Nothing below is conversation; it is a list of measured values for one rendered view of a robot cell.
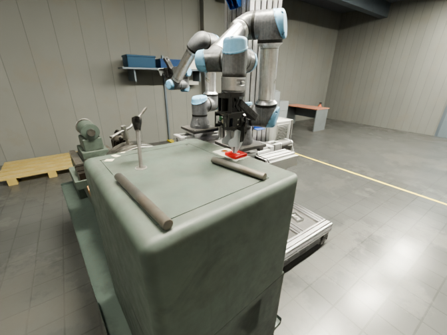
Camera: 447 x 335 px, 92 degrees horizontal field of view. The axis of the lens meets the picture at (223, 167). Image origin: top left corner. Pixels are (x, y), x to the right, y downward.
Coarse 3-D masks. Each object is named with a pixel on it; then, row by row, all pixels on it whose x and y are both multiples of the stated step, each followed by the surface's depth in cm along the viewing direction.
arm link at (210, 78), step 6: (210, 36) 147; (216, 36) 153; (210, 42) 147; (210, 72) 159; (210, 78) 160; (210, 84) 162; (210, 90) 164; (210, 96) 164; (216, 96) 166; (216, 102) 168; (216, 108) 172
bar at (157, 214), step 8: (120, 176) 57; (120, 184) 55; (128, 184) 53; (128, 192) 51; (136, 192) 49; (136, 200) 48; (144, 200) 46; (144, 208) 45; (152, 208) 44; (152, 216) 43; (160, 216) 41; (160, 224) 40; (168, 224) 40
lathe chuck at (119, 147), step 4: (132, 140) 103; (120, 144) 98; (124, 144) 98; (132, 144) 97; (136, 144) 97; (144, 144) 99; (148, 144) 102; (112, 148) 98; (116, 148) 96; (120, 148) 95; (124, 148) 94; (108, 152) 97; (112, 152) 95; (116, 152) 93
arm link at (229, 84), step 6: (222, 78) 67; (228, 78) 65; (234, 78) 65; (240, 78) 65; (222, 84) 68; (228, 84) 66; (234, 84) 66; (240, 84) 66; (228, 90) 67; (234, 90) 66; (240, 90) 67
